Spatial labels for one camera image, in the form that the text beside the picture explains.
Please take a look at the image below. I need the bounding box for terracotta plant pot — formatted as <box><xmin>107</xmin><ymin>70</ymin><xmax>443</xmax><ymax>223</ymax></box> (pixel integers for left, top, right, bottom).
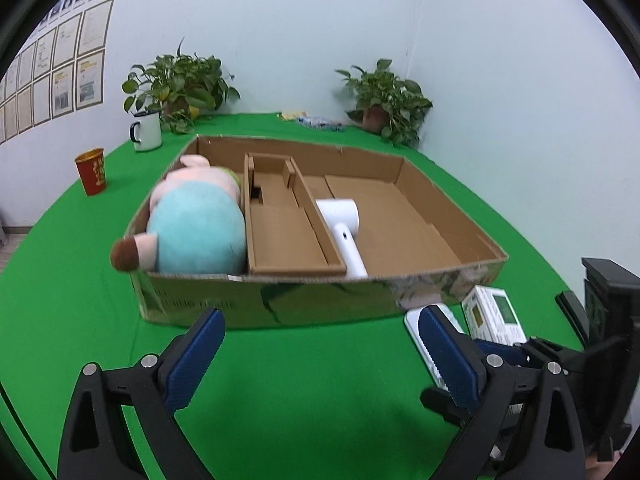
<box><xmin>362</xmin><ymin>106</ymin><xmax>391</xmax><ymax>133</ymax></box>

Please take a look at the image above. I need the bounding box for red paper cup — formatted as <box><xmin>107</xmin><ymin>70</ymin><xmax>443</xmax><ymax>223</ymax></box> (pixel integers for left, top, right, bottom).
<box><xmin>75</xmin><ymin>147</ymin><xmax>108</xmax><ymax>197</ymax></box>

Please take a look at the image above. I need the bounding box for white enamel mug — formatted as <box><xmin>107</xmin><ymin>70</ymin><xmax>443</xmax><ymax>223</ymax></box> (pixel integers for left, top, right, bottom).
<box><xmin>130</xmin><ymin>111</ymin><xmax>163</xmax><ymax>152</ymax></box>

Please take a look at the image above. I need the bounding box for wall of framed certificates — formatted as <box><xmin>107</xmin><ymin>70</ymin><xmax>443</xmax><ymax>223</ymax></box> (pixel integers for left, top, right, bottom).
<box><xmin>0</xmin><ymin>0</ymin><xmax>263</xmax><ymax>146</ymax></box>

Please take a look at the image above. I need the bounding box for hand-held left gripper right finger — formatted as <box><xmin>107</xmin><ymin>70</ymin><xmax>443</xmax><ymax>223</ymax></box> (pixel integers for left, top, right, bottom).
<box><xmin>418</xmin><ymin>304</ymin><xmax>587</xmax><ymax>480</ymax></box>

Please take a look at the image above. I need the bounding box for white toothed plastic pack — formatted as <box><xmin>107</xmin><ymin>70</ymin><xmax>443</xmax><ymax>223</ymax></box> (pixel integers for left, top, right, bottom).
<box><xmin>404</xmin><ymin>304</ymin><xmax>468</xmax><ymax>388</ymax></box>

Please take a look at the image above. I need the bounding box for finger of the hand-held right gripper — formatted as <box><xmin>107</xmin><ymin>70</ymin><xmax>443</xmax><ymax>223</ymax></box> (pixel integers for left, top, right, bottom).
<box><xmin>472</xmin><ymin>337</ymin><xmax>533</xmax><ymax>367</ymax></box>
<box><xmin>420</xmin><ymin>387</ymin><xmax>474</xmax><ymax>429</ymax></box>

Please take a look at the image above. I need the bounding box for white hair dryer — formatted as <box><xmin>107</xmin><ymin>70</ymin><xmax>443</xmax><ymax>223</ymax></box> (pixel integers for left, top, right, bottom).
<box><xmin>315</xmin><ymin>198</ymin><xmax>369</xmax><ymax>280</ymax></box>

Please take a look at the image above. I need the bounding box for large shallow cardboard box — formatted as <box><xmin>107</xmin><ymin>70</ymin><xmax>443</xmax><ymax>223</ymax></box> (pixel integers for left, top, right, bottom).
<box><xmin>122</xmin><ymin>134</ymin><xmax>510</xmax><ymax>330</ymax></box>

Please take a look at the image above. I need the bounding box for white box with yellowish window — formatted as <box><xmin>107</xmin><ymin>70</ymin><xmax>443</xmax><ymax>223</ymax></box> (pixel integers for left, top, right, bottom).
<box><xmin>461</xmin><ymin>290</ymin><xmax>493</xmax><ymax>345</ymax></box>

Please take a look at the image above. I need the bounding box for pink pig plush toy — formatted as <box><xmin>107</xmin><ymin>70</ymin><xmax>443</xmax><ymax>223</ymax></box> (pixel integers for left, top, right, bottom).
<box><xmin>110</xmin><ymin>155</ymin><xmax>248</xmax><ymax>276</ymax></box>

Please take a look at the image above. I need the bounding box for large leafy pothos plant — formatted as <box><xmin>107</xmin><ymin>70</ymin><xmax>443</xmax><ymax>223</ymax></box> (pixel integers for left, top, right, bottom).
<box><xmin>122</xmin><ymin>37</ymin><xmax>241</xmax><ymax>135</ymax></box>

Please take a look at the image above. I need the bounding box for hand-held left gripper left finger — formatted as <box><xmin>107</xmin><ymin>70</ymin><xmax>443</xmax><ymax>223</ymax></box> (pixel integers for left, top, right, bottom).
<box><xmin>57</xmin><ymin>307</ymin><xmax>227</xmax><ymax>480</ymax></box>

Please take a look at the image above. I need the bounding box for small leafy pothos plant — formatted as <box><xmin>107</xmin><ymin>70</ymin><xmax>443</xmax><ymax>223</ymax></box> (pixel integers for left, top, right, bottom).
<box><xmin>336</xmin><ymin>59</ymin><xmax>433</xmax><ymax>148</ymax></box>

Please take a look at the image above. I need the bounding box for white and green box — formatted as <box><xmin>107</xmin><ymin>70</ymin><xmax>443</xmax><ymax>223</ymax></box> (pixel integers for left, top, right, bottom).
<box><xmin>477</xmin><ymin>285</ymin><xmax>527</xmax><ymax>346</ymax></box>

